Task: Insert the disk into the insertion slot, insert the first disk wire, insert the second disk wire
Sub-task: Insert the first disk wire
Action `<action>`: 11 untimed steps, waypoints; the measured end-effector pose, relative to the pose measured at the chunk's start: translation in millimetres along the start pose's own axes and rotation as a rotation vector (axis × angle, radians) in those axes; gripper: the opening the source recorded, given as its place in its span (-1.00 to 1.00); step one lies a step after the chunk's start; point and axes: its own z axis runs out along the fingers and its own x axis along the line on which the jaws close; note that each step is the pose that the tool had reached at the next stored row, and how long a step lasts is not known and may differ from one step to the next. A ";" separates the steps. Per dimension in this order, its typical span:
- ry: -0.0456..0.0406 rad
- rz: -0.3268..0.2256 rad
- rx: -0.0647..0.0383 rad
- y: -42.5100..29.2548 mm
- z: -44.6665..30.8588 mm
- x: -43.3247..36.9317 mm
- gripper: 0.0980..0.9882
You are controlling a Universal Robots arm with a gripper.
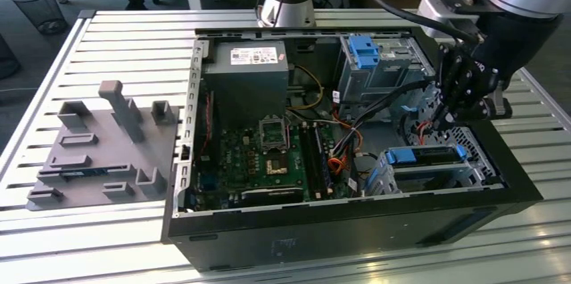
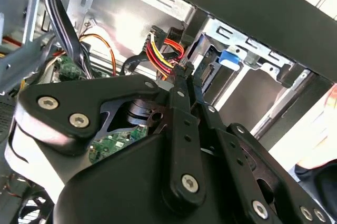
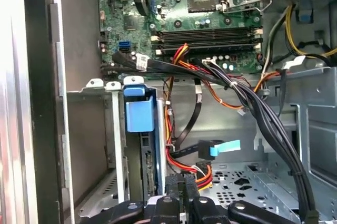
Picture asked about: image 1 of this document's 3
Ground RAM stick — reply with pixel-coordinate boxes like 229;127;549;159
54;169;108;180

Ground thin red cable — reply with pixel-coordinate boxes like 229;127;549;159
200;92;216;158

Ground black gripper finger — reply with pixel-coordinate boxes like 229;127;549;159
435;43;464;131
452;59;496;122

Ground metal socket cover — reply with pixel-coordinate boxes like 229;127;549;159
257;114;292;152

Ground green motherboard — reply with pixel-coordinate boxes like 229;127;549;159
194;110;357;211

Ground grey parts rack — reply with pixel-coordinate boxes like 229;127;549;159
25;80;186;212

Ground grey power supply unit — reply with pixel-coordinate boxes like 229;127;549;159
202;41;290;113

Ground black expansion card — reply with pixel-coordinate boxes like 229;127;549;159
240;188;308;207

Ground hard disk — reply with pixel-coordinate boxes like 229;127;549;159
385;146;467;166

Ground black PC case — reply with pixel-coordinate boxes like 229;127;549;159
160;25;545;273

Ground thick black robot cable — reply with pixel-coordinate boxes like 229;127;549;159
356;0;485;43

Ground black wire with blue tab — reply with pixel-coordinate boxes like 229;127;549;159
398;105;419;143

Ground blue drive latch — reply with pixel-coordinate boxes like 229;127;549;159
348;35;380;70

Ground black mesh waste bin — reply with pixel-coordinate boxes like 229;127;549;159
8;0;68;34

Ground black case fan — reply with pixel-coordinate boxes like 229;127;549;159
396;110;447;148

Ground silver camera bracket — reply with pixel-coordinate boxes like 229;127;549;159
416;0;485;39

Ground metal drive cage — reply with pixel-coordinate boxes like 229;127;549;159
336;35;437;114

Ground orange wire bundle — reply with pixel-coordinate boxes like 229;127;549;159
326;156;360;178

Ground black RAM slot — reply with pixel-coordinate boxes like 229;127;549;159
297;122;322;202

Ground CPU socket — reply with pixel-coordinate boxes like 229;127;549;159
265;152;289;176

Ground black cable bundle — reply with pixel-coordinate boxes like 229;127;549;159
332;78;440;158

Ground coloured disk power wire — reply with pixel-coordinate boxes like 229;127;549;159
413;120;440;136

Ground yellow and black wires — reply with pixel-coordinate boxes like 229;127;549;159
286;63;324;111

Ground metal disk bay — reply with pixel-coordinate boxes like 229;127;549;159
365;145;508;195

